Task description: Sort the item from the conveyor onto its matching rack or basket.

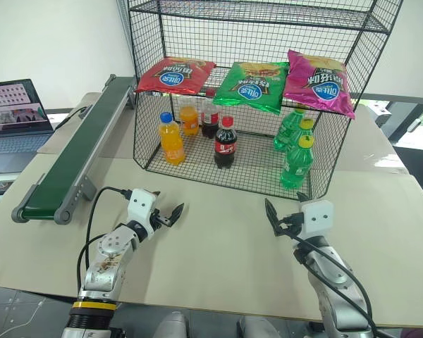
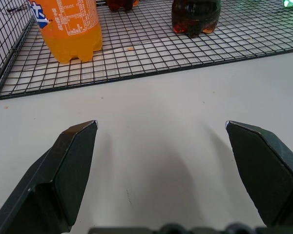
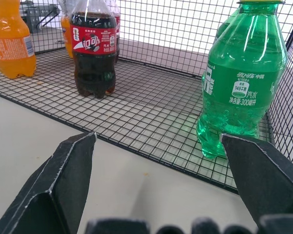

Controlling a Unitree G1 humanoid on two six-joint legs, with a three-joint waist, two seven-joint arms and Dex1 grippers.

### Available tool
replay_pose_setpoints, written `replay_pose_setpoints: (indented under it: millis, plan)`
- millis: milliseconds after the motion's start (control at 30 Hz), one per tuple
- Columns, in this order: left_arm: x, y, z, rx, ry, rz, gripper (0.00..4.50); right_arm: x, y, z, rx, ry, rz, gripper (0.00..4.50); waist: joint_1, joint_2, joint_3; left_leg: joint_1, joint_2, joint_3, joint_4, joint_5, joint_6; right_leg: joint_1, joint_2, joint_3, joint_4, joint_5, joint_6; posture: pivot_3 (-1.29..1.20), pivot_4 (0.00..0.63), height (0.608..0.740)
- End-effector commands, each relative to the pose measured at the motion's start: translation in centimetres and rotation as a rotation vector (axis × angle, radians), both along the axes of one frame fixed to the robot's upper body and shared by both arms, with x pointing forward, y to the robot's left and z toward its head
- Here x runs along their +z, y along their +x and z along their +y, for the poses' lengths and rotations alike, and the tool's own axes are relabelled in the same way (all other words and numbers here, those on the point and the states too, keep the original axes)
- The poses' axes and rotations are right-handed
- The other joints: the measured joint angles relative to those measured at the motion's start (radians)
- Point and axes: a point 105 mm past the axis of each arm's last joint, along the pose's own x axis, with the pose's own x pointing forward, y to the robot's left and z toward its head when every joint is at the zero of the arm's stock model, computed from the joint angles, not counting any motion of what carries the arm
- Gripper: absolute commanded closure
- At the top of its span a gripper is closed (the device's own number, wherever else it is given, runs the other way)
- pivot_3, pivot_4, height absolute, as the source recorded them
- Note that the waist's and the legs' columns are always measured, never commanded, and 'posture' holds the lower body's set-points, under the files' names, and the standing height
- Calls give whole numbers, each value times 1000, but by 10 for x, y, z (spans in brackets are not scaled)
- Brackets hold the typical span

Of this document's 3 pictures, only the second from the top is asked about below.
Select orange soda plastic bottle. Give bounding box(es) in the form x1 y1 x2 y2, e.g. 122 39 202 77
28 0 104 64

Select dark cola plastic bottle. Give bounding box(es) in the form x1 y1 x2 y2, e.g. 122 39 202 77
105 0 140 12
171 0 222 38

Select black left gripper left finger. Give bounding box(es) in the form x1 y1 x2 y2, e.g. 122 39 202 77
0 120 99 234

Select black wire grid rack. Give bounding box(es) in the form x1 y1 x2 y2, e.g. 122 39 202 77
0 0 293 100

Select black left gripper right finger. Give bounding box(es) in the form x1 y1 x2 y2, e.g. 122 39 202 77
224 120 293 228

